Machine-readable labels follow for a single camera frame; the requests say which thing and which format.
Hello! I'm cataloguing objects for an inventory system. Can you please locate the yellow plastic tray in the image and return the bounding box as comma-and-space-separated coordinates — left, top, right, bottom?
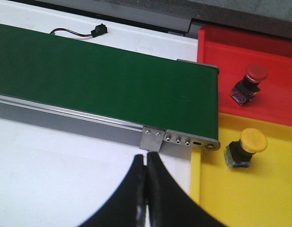
190, 113, 292, 227

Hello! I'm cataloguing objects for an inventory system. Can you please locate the red plastic tray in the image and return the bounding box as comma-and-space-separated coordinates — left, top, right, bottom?
197, 26, 292, 126

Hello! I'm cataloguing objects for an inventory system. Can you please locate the green conveyor belt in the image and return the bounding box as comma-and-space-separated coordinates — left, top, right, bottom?
0, 24, 220, 151

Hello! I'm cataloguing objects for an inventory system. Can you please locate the black connector with wires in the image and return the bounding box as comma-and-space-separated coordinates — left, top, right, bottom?
49, 24, 108, 38

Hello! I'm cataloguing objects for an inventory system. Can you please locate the red mushroom push button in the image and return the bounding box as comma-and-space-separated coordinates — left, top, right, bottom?
230, 64, 268, 105

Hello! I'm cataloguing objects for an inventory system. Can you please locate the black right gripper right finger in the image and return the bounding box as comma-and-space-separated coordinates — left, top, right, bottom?
146, 152, 225, 227

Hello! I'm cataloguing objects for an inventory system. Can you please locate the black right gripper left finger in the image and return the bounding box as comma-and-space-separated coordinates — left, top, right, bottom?
81, 154, 146, 227

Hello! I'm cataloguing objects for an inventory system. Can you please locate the yellow mushroom push button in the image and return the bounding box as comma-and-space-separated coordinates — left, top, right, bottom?
224, 128, 267, 168

